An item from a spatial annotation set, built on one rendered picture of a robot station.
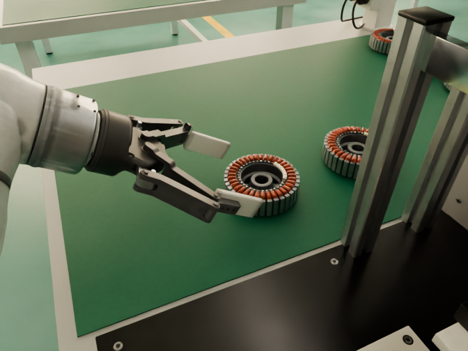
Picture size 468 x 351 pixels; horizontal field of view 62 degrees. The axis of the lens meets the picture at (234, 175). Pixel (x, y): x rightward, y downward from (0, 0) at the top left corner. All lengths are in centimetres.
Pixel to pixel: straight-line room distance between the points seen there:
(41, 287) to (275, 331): 119
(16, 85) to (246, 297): 32
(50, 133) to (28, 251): 127
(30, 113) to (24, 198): 150
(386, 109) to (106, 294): 37
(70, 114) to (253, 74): 59
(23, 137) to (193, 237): 24
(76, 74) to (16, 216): 95
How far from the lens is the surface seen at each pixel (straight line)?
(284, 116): 79
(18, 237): 175
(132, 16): 146
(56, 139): 43
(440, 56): 36
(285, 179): 57
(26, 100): 43
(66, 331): 49
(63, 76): 103
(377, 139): 42
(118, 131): 46
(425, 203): 54
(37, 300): 152
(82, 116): 44
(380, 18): 129
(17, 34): 144
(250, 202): 50
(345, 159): 63
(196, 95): 86
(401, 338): 45
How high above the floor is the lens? 115
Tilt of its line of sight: 39 degrees down
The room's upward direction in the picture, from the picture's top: straight up
